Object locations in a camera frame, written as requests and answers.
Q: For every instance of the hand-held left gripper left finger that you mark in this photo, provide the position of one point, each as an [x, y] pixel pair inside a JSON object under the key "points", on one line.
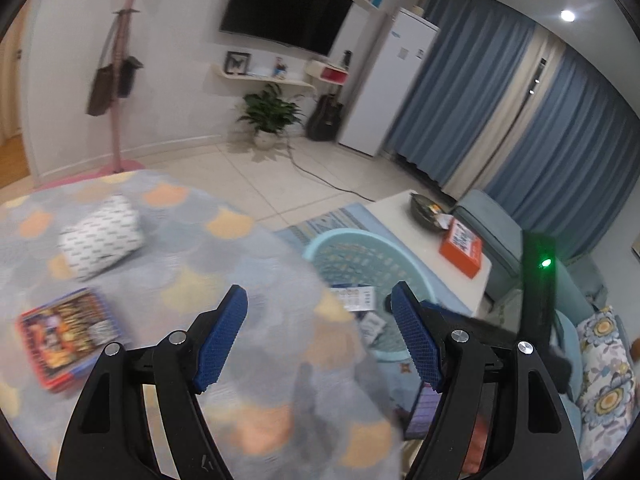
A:
{"points": [[220, 340]]}

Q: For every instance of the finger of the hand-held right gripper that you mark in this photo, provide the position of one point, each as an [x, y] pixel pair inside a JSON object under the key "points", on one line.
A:
{"points": [[480, 325]]}

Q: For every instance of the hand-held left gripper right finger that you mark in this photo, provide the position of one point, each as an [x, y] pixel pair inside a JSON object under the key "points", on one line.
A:
{"points": [[417, 340]]}

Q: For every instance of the blue and white milk carton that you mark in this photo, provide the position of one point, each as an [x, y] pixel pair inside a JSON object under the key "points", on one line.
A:
{"points": [[355, 299]]}

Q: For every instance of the light blue plastic basket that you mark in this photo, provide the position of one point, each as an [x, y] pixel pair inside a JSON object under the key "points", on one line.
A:
{"points": [[345, 237]]}

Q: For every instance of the teal sofa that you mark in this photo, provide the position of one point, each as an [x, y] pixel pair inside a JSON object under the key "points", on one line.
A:
{"points": [[500, 240]]}

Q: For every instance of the orange tissue box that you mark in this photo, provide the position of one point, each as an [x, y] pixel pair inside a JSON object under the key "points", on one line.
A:
{"points": [[462, 247]]}

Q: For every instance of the white coffee table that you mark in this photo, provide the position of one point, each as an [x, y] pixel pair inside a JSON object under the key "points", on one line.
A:
{"points": [[400, 230]]}

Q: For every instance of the dark bowl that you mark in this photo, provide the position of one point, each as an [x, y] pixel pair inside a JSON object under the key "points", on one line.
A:
{"points": [[425, 212]]}

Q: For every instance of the floral cushion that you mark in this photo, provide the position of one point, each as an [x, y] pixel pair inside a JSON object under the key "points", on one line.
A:
{"points": [[607, 395]]}

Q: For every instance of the blue curtain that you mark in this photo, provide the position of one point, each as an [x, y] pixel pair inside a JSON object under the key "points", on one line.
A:
{"points": [[450, 90], [575, 160]]}

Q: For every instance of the red snack packet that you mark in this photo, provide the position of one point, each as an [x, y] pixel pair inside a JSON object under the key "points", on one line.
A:
{"points": [[70, 340]]}

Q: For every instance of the white printed tissue pack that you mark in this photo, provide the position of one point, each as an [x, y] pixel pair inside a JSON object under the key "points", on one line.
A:
{"points": [[100, 237]]}

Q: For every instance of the beige curtain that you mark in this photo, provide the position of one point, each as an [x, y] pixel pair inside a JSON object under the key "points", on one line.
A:
{"points": [[505, 125]]}

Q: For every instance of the potted green plant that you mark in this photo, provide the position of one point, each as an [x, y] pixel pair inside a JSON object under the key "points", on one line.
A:
{"points": [[270, 110]]}

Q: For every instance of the black guitar bag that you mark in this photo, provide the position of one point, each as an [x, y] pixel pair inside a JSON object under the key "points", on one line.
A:
{"points": [[325, 117]]}

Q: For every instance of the white refrigerator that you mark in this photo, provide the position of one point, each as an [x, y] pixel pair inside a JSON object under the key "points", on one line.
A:
{"points": [[385, 80]]}

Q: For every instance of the ceiling light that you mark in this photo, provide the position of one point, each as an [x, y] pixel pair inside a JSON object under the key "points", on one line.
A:
{"points": [[567, 15]]}

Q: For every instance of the pink coat rack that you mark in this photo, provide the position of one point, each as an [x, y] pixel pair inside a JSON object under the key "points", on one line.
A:
{"points": [[120, 85]]}

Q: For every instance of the brown tote bag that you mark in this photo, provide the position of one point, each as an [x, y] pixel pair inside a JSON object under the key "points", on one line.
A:
{"points": [[100, 90]]}

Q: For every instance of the small black bag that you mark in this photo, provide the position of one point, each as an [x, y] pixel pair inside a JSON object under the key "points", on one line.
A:
{"points": [[127, 77]]}

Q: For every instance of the small blue figurine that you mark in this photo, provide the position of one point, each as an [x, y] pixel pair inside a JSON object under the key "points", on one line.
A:
{"points": [[280, 67]]}

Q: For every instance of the white low wall shelf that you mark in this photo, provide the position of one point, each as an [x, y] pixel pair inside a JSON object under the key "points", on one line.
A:
{"points": [[260, 81]]}

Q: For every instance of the butterfly picture frame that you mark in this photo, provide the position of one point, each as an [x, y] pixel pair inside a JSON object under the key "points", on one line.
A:
{"points": [[237, 63]]}

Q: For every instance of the red and white wall box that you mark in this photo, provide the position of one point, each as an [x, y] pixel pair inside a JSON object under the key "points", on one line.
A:
{"points": [[327, 72]]}

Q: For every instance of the black wall television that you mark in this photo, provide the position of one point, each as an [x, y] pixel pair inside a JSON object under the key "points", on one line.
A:
{"points": [[285, 5]]}

